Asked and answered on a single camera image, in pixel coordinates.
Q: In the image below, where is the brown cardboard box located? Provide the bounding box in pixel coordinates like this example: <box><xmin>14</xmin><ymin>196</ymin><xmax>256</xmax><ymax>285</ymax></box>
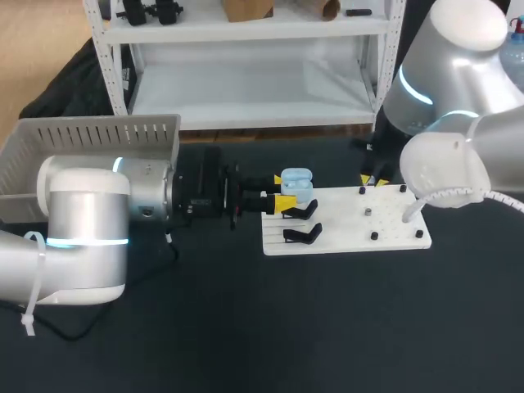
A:
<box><xmin>222</xmin><ymin>0</ymin><xmax>274</xmax><ymax>23</ymax></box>

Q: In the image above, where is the white cable tie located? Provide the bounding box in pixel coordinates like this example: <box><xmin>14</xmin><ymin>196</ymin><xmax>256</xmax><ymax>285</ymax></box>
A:
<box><xmin>20</xmin><ymin>230</ymin><xmax>47</xmax><ymax>337</ymax></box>

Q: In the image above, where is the black cable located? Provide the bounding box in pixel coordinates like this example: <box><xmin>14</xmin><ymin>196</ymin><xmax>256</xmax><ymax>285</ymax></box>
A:
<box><xmin>0</xmin><ymin>232</ymin><xmax>181</xmax><ymax>341</ymax></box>

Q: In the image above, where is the black device on shelf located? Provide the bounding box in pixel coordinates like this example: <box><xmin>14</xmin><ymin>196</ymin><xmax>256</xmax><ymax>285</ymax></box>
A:
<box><xmin>150</xmin><ymin>0</ymin><xmax>186</xmax><ymax>26</ymax></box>
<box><xmin>115</xmin><ymin>0</ymin><xmax>151</xmax><ymax>27</ymax></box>

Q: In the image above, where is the white cable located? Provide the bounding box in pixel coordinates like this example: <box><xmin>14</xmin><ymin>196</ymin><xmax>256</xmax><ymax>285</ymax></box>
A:
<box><xmin>402</xmin><ymin>186</ymin><xmax>524</xmax><ymax>224</ymax></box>

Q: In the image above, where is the blue water bottle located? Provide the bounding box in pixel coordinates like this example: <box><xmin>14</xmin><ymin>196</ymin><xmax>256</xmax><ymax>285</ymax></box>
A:
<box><xmin>498</xmin><ymin>15</ymin><xmax>524</xmax><ymax>90</ymax></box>

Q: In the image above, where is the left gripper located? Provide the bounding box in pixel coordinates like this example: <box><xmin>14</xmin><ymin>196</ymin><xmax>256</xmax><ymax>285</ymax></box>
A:
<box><xmin>173</xmin><ymin>146</ymin><xmax>300</xmax><ymax>231</ymax></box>

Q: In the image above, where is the white metal shelf unit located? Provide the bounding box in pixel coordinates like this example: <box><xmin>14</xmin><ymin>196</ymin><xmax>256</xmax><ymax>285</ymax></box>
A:
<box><xmin>83</xmin><ymin>0</ymin><xmax>407</xmax><ymax>133</ymax></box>

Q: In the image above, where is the grey slotted basket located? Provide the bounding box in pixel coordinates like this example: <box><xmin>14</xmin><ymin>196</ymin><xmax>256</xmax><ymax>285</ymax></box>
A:
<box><xmin>0</xmin><ymin>113</ymin><xmax>183</xmax><ymax>224</ymax></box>

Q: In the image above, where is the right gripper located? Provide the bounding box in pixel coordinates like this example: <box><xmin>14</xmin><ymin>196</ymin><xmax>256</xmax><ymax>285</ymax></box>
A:
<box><xmin>349</xmin><ymin>106</ymin><xmax>411</xmax><ymax>188</ymax></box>

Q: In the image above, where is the black cloth cover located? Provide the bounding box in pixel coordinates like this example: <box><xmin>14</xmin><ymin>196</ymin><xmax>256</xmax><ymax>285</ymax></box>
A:
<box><xmin>17</xmin><ymin>35</ymin><xmax>138</xmax><ymax>120</ymax></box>

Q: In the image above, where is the pale blue earbud case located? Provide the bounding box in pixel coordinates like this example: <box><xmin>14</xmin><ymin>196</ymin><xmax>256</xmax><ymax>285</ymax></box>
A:
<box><xmin>279</xmin><ymin>166</ymin><xmax>314</xmax><ymax>205</ymax></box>

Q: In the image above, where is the brown paper roll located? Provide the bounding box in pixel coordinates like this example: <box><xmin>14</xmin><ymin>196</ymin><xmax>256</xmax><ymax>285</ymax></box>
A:
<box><xmin>295</xmin><ymin>0</ymin><xmax>341</xmax><ymax>21</ymax></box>

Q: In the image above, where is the white plate with black stands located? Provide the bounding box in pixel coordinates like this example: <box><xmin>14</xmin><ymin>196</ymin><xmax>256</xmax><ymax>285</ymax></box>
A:
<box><xmin>260</xmin><ymin>183</ymin><xmax>434</xmax><ymax>257</ymax></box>

